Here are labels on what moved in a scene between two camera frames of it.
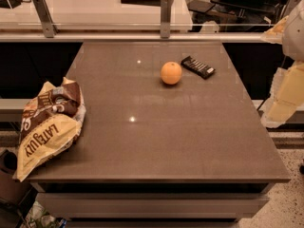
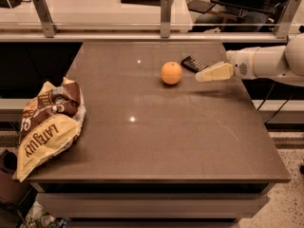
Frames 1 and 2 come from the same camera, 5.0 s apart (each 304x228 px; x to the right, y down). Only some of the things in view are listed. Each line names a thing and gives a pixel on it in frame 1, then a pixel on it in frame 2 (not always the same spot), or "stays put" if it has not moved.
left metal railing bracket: (45, 15) stays put
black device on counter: (10, 3) stays put
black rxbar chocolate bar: (197, 66) stays put
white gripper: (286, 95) -> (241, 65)
